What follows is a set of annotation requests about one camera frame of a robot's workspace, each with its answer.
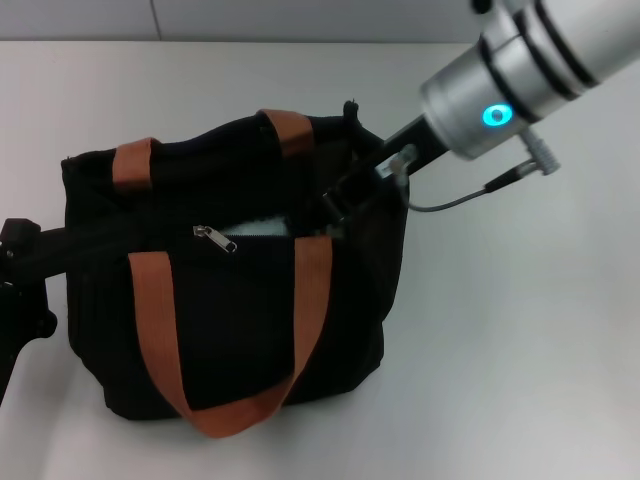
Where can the blue grey box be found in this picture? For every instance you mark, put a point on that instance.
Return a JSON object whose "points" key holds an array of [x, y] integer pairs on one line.
{"points": [[260, 227]]}

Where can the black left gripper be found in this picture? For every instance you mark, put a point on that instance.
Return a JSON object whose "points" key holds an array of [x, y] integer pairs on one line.
{"points": [[22, 300]]}

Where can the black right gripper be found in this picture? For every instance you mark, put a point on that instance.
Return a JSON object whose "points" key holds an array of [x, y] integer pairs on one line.
{"points": [[395, 150]]}

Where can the silver zipper pull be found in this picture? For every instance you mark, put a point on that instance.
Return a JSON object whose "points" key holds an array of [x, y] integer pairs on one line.
{"points": [[217, 239]]}

